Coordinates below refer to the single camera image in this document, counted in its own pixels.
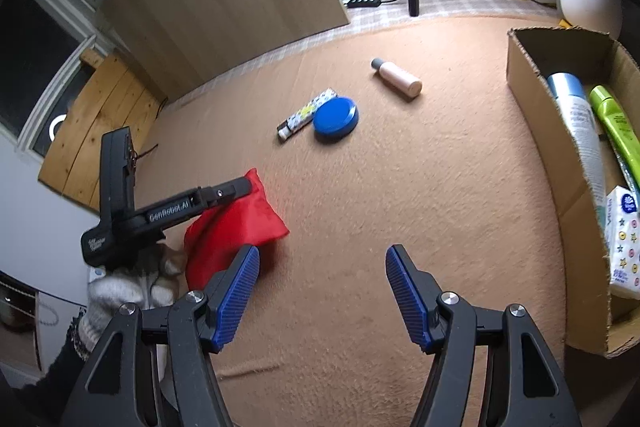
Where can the red pouch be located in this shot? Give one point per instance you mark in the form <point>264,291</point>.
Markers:
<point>235,227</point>

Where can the white bottle with blue cap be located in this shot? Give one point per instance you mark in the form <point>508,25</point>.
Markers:
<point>580,127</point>

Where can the black power strip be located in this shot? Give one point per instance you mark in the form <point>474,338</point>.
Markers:
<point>364,1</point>

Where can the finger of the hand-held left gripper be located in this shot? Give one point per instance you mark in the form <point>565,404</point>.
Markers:
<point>227,192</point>

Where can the green tube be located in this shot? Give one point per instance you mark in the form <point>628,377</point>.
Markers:
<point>615,117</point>

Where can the wooden plank panel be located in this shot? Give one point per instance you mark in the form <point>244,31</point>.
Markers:
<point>95,132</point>

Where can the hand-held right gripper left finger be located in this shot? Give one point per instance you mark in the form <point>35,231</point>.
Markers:
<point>240,292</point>

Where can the person's left hand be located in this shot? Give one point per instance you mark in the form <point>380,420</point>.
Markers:
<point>115,292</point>

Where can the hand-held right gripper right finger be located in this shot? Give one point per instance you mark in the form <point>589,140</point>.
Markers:
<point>405,292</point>

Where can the white tissue pack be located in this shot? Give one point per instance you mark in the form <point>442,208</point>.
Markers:
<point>625,247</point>

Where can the person's left forearm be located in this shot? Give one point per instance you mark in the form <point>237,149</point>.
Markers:
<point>55,367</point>

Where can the blue round lid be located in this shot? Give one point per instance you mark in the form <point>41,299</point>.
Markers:
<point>336,118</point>

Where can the beige cosmetic bottle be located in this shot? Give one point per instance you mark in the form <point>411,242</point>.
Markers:
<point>400,79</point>

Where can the cardboard box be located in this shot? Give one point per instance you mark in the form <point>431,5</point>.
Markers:
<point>545,147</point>

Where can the white window frame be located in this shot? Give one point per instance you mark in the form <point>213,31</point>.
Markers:
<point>55,72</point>

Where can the small patterned tube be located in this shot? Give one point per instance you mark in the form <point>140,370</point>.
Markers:
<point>305,114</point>

